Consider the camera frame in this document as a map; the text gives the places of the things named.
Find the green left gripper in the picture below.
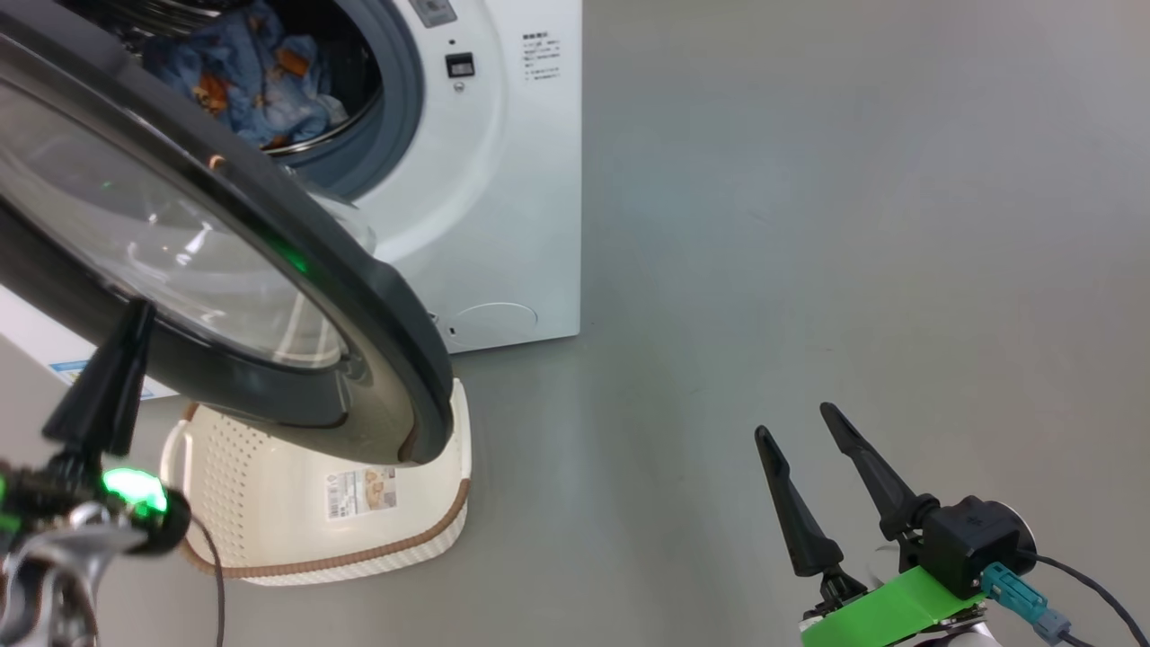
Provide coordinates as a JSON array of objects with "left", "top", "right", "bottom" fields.
[{"left": 0, "top": 299, "right": 158, "bottom": 540}]

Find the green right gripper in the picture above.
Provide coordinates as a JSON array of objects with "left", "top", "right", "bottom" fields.
[{"left": 754, "top": 402, "right": 987, "bottom": 647}]

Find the teal cable connector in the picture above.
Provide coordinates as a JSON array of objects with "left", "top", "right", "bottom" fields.
[{"left": 979, "top": 562, "right": 1073, "bottom": 641}]

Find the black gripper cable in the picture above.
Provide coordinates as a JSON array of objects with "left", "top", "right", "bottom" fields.
[
  {"left": 187, "top": 517, "right": 226, "bottom": 647},
  {"left": 1015, "top": 550, "right": 1150, "bottom": 647}
]

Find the washing machine glass door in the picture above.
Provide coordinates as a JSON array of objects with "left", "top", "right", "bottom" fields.
[{"left": 0, "top": 0, "right": 455, "bottom": 468}]

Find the round white filter cover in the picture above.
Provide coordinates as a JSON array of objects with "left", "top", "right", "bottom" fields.
[{"left": 445, "top": 302, "right": 539, "bottom": 347}]

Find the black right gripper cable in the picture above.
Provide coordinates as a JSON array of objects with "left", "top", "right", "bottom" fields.
[{"left": 1015, "top": 550, "right": 1150, "bottom": 647}]

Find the small printed text label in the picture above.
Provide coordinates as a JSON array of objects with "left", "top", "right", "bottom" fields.
[{"left": 521, "top": 33, "right": 563, "bottom": 84}]

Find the white front-load washing machine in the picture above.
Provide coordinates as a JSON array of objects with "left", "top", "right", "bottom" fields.
[{"left": 0, "top": 0, "right": 583, "bottom": 401}]

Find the cream perforated laundry basket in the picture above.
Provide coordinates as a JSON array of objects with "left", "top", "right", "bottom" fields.
[{"left": 160, "top": 377, "right": 473, "bottom": 587}]

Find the stainless steel washing machine drum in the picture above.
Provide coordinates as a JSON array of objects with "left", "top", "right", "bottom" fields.
[{"left": 67, "top": 0, "right": 383, "bottom": 158}]

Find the basket product sticker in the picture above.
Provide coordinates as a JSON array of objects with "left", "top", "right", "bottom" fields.
[{"left": 325, "top": 465, "right": 398, "bottom": 520}]

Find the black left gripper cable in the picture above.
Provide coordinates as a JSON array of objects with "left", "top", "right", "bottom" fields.
[{"left": 187, "top": 517, "right": 226, "bottom": 647}]

